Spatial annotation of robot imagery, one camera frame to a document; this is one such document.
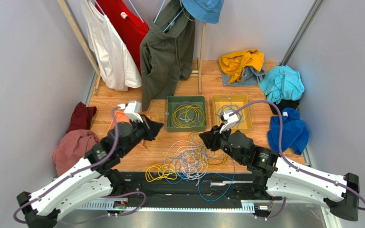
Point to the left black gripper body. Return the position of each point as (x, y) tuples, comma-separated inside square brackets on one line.
[(138, 137)]

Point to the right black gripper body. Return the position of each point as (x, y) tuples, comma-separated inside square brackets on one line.
[(216, 138)]

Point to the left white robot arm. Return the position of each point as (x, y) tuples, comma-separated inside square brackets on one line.
[(92, 177)]

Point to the orange plastic tray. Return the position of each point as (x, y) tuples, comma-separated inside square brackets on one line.
[(119, 117)]

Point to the green plastic tray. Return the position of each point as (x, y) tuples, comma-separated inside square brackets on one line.
[(186, 114)]

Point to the dark red garment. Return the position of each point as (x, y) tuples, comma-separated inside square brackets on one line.
[(82, 117)]

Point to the dusty pink garment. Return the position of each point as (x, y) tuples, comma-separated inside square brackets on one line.
[(72, 147)]

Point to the royal blue garment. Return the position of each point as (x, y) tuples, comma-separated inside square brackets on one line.
[(295, 132)]

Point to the black garment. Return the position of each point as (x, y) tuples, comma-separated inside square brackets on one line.
[(284, 104)]

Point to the white tank top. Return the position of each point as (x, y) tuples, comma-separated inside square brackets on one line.
[(117, 67)]

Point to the grey-blue garment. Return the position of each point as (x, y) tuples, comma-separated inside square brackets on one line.
[(250, 77)]

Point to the cyan garment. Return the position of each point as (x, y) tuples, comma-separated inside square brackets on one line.
[(282, 83)]

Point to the yellow garment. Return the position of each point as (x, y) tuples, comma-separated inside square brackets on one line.
[(233, 64)]

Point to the olive green jacket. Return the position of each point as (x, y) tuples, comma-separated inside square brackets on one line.
[(166, 52)]

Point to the red t-shirt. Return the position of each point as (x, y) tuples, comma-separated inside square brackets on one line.
[(131, 29)]

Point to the wooden clothes rack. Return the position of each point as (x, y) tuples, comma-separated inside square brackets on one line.
[(94, 89)]

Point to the blue bucket hat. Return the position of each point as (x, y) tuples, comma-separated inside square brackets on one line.
[(207, 11)]

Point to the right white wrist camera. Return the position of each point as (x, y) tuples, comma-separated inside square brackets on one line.
[(228, 120)]

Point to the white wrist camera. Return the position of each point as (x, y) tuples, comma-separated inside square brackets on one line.
[(132, 110), (228, 120)]

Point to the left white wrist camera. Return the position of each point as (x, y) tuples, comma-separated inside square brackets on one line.
[(132, 110)]

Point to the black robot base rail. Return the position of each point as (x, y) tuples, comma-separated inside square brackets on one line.
[(215, 193)]

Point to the aluminium corner post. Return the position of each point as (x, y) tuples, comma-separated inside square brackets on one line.
[(308, 20)]

